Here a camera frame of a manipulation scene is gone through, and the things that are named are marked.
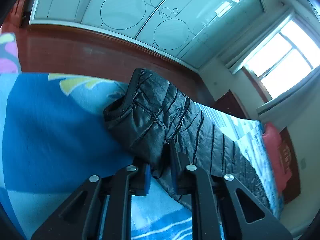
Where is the black quilted down jacket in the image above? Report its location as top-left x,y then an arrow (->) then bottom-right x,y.
103,68 -> 270,209

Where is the dark wooden headboard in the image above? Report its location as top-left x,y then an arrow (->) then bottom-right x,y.
280,127 -> 301,204

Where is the small embroidered brown cushion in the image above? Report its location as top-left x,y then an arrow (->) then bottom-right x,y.
278,141 -> 292,174

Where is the blue patterned bed sheet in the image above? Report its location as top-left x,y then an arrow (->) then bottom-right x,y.
1,73 -> 284,239

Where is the red pillow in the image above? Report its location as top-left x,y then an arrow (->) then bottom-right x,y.
263,122 -> 291,193

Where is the wooden nightstand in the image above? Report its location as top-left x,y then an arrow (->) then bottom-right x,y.
213,89 -> 250,119

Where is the grey left window curtain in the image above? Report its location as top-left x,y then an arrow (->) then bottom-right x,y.
257,67 -> 319,131

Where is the colourful dotted blanket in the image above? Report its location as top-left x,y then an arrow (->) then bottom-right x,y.
0,33 -> 21,74

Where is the white sliding wardrobe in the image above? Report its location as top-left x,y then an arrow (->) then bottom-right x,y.
30,0 -> 264,69

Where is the wooden bed frame side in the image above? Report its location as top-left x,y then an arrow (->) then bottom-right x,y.
2,0 -> 215,106

